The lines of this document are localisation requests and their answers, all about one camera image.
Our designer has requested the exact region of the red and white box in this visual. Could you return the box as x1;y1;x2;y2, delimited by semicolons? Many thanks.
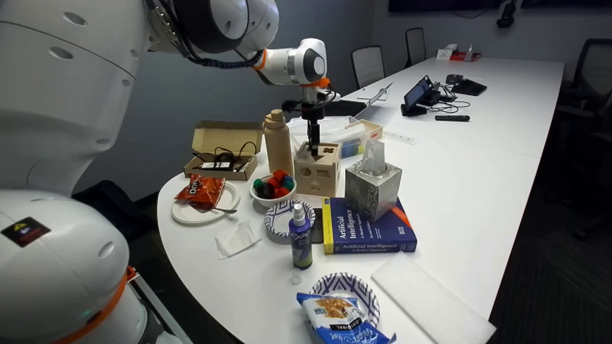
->
434;42;484;65

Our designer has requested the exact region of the open cardboard box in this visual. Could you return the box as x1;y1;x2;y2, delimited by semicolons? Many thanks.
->
181;120;264;181

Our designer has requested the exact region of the wooden shape sorter cube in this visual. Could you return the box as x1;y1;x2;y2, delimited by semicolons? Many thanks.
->
292;139;342;199

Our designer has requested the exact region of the black cable bundle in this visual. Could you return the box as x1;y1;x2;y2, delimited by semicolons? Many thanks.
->
199;139;260;174

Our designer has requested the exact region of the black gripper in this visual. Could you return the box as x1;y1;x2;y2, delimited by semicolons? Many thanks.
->
279;93;340;158

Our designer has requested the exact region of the black pouch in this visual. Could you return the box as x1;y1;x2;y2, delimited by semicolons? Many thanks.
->
443;72;489;97

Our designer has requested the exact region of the blue chip bag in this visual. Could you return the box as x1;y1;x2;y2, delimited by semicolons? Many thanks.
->
294;290;397;344

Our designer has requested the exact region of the black flat tablet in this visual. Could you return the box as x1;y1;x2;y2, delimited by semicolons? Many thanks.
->
331;97;369;118

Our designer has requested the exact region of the clear plastic container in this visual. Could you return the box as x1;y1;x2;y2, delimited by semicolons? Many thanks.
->
288;114;384;160

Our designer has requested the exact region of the black remote control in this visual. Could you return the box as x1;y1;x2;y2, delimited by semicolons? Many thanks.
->
432;113;472;124

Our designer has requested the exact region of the tan plastic bottle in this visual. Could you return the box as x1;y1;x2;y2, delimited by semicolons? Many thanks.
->
262;107;296;178

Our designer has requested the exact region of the white paper sheet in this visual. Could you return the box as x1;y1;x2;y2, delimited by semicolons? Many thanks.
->
369;252;499;344

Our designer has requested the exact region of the white bowl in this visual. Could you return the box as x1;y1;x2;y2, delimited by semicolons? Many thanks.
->
248;178;298;212

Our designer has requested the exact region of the white napkin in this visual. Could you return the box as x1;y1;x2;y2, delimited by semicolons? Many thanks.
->
214;218;264;260

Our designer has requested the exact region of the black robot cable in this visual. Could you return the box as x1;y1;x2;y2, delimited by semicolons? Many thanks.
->
147;0;267;70

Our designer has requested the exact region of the blue hardcover book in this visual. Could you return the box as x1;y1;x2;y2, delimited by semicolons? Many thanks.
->
319;195;418;256

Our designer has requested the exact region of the orange snack bag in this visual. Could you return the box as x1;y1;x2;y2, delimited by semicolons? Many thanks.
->
174;172;227;212

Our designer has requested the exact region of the black office chair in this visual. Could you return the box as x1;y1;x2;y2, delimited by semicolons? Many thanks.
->
552;36;612;242

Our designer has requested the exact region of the grey tissue box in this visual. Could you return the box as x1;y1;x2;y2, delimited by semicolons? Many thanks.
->
344;137;403;223

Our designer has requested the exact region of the blue spray bottle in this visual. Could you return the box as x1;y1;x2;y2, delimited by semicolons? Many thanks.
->
288;202;315;271

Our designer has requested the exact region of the black wall mounted camera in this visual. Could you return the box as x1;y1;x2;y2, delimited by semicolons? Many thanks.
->
495;0;524;30

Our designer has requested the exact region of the blue patterned paper plate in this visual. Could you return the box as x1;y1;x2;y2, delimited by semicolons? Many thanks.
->
309;269;382;330
262;199;317;246

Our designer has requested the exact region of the grey mesh office chair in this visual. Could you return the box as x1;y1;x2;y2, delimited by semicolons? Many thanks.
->
350;44;388;90
403;25;430;69

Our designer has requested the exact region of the plain white plate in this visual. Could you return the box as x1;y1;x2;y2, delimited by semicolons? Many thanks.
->
168;179;243;227

